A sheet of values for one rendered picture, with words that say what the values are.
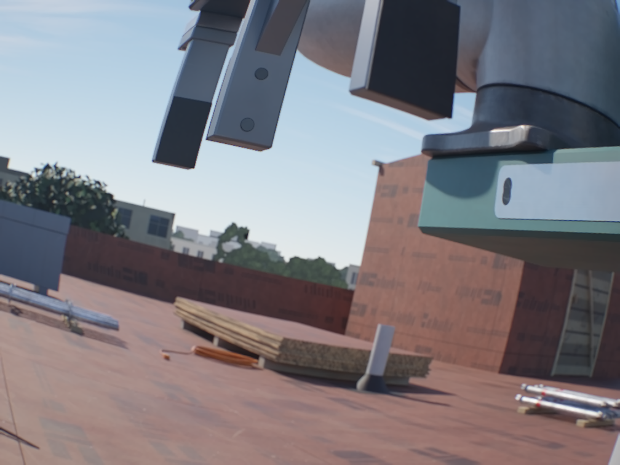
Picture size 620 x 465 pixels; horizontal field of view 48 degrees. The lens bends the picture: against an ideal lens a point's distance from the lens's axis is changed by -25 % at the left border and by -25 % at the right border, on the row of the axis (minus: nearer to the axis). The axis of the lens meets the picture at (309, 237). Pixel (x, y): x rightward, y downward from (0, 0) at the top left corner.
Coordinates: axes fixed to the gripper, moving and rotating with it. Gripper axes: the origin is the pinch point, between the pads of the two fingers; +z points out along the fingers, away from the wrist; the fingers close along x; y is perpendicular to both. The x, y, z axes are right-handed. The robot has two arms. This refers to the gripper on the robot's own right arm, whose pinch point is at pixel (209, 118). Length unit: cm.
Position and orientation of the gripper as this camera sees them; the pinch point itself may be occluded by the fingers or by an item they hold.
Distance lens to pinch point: 43.3
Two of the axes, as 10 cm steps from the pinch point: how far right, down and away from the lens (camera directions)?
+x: -3.6, -0.2, 9.3
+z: -2.0, 9.8, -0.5
